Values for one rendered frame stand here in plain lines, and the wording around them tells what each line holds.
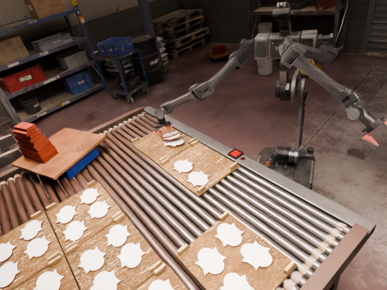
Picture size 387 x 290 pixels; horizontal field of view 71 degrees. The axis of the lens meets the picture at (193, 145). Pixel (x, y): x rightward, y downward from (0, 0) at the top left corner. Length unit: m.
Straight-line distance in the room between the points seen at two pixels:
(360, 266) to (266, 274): 1.32
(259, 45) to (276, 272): 1.42
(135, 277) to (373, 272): 1.75
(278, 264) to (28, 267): 1.21
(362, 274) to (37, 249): 2.14
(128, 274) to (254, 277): 0.56
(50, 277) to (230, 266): 0.85
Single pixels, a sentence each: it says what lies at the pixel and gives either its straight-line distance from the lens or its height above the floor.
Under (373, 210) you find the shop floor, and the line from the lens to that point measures 2.89.
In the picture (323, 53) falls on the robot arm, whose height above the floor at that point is 1.48.
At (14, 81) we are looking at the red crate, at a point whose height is 0.81.
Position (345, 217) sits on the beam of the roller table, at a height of 0.91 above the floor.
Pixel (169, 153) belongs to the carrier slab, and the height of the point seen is 0.94.
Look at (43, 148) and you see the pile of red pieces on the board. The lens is 2.17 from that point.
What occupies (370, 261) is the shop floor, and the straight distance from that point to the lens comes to 2.56.
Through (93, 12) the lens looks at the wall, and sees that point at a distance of 6.85.
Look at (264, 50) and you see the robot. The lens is 2.04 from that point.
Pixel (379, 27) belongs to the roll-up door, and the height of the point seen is 0.51.
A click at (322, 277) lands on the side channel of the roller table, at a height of 0.95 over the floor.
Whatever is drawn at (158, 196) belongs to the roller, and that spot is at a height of 0.92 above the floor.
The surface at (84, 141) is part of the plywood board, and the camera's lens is 2.24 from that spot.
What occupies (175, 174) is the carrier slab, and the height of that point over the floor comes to 0.94.
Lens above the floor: 2.07
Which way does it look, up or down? 35 degrees down
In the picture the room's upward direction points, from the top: 12 degrees counter-clockwise
